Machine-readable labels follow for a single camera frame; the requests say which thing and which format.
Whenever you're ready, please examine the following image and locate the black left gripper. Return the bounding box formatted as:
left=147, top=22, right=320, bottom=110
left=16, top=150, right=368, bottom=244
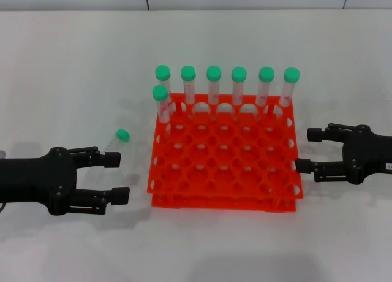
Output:
left=0, top=146, right=131, bottom=217

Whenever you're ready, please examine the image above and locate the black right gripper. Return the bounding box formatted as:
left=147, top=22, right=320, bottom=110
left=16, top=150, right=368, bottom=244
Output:
left=295, top=122, right=392, bottom=185

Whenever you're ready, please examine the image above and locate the clear green-capped test tube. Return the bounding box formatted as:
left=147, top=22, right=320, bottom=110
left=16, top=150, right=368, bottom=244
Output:
left=83, top=128, right=131, bottom=181

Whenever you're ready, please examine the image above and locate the green-capped test tube red print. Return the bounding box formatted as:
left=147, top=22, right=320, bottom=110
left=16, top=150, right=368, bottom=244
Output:
left=231, top=66, right=248, bottom=122
left=206, top=65, right=223, bottom=122
left=180, top=65, right=197, bottom=119
left=151, top=84, right=173, bottom=135
left=255, top=66, right=276, bottom=120
left=277, top=67, right=301, bottom=120
left=154, top=64, right=179, bottom=111

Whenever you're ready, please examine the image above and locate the orange test tube rack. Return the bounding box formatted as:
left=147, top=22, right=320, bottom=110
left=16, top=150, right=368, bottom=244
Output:
left=146, top=93, right=304, bottom=214

